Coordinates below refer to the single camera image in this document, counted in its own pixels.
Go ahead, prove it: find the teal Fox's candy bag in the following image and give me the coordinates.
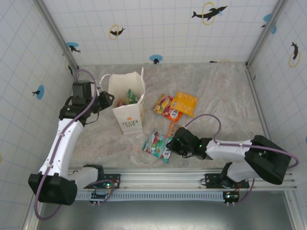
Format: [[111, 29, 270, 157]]
[[142, 129, 174, 164]]

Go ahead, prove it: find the white paper bag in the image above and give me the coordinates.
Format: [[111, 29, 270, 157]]
[[100, 66, 146, 135]]

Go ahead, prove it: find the orange Fox's fruits candy bag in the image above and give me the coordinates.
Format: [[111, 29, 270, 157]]
[[153, 93, 183, 123]]

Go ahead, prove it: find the yellow-orange snack packet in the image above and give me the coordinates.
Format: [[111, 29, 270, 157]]
[[169, 91, 199, 117]]

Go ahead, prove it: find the black animal blue patch sticker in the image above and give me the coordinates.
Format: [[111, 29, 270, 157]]
[[32, 85, 45, 100]]

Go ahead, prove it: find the shark blue patch sticker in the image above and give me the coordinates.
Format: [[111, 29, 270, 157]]
[[66, 42, 82, 54]]

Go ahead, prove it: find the penguin blue patch sticker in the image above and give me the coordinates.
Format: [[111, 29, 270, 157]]
[[149, 54, 163, 65]]

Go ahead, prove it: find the right small controller board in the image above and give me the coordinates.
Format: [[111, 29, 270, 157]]
[[223, 191, 240, 207]]

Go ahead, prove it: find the small controller board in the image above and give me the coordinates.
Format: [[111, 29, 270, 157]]
[[90, 191, 108, 207], [223, 191, 240, 207]]

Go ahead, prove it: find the grey metal panel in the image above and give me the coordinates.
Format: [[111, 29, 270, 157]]
[[23, 191, 307, 230]]

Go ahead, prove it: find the left small controller board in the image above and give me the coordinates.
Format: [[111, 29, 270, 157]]
[[90, 191, 108, 207]]

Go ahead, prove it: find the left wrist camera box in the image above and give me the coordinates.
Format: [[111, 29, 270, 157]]
[[72, 82, 92, 98]]

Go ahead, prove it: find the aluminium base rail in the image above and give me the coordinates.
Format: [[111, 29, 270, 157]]
[[35, 167, 298, 192]]

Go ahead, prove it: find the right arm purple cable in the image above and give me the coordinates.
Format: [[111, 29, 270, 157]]
[[185, 114, 300, 205]]

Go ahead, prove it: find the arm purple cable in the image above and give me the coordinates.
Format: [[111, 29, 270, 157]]
[[185, 114, 300, 205], [34, 69, 115, 220]]

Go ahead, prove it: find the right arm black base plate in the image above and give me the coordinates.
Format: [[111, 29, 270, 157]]
[[204, 172, 250, 190]]

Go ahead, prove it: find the small seal yellow ring sticker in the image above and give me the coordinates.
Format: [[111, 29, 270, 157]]
[[64, 59, 74, 76]]

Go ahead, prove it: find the grey slotted cable duct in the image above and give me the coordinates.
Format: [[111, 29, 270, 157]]
[[71, 191, 226, 201]]

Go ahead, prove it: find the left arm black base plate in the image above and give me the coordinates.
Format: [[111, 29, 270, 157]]
[[83, 172, 122, 190]]

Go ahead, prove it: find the aluminium corner post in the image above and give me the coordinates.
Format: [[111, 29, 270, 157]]
[[33, 0, 80, 70], [246, 0, 287, 67]]

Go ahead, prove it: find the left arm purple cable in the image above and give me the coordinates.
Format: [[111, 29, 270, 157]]
[[34, 69, 115, 220]]

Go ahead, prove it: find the dolphins yellow ring sticker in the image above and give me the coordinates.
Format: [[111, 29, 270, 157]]
[[191, 1, 228, 26]]

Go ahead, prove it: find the seahorse yellow ring sticker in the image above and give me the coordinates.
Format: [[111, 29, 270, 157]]
[[289, 42, 301, 68]]

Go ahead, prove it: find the blue patch sticker by post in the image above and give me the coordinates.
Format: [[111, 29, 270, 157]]
[[261, 13, 277, 34]]

